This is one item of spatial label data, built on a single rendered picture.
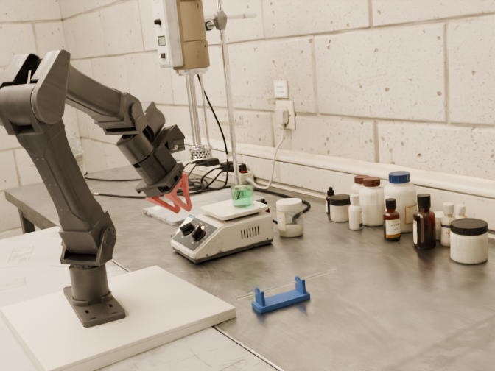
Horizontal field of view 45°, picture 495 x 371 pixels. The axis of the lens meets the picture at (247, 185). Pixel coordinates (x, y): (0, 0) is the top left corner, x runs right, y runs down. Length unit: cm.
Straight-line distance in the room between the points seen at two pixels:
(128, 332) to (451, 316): 50
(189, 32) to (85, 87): 62
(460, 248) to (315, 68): 74
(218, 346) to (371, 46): 89
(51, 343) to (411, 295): 59
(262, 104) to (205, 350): 115
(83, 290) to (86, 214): 13
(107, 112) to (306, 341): 53
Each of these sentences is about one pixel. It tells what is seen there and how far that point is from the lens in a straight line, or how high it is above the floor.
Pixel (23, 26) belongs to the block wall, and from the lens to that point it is 362.
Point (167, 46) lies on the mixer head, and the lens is 162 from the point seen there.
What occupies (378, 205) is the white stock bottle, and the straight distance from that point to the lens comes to 142.
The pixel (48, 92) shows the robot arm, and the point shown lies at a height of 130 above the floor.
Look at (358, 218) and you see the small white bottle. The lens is 140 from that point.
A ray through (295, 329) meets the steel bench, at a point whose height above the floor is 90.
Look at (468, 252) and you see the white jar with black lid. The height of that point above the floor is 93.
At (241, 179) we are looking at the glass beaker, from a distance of 131.
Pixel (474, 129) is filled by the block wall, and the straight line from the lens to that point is 138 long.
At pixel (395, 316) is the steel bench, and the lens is 100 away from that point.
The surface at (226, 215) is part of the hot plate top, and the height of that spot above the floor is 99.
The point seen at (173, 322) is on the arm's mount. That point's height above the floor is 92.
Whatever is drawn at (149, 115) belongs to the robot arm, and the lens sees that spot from 125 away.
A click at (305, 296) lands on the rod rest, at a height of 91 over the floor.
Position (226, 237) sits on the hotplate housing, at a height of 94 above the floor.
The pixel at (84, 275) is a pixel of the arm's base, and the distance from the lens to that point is 107.
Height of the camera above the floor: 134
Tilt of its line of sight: 13 degrees down
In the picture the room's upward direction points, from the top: 5 degrees counter-clockwise
